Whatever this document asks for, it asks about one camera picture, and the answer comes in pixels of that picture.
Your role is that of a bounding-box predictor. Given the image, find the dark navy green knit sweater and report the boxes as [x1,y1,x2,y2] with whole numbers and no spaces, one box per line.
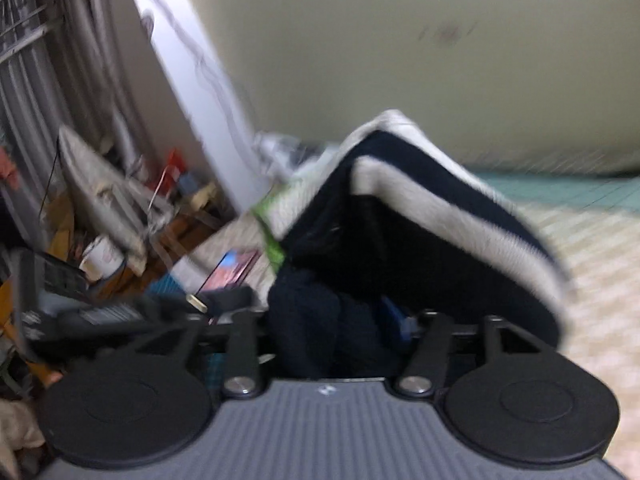
[259,110,570,379]

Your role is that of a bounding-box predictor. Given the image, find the smartphone in dark case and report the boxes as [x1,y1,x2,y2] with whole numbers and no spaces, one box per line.
[198,249,260,292]

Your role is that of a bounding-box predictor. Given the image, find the white printed garment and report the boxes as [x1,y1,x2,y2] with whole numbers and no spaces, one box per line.
[253,132,337,182]

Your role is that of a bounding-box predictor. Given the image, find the hanging black cables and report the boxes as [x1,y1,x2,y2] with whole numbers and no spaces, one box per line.
[119,0,271,176]

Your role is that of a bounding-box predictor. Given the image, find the wall outlet plate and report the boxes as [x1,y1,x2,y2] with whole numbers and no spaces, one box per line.
[434,24,462,48]

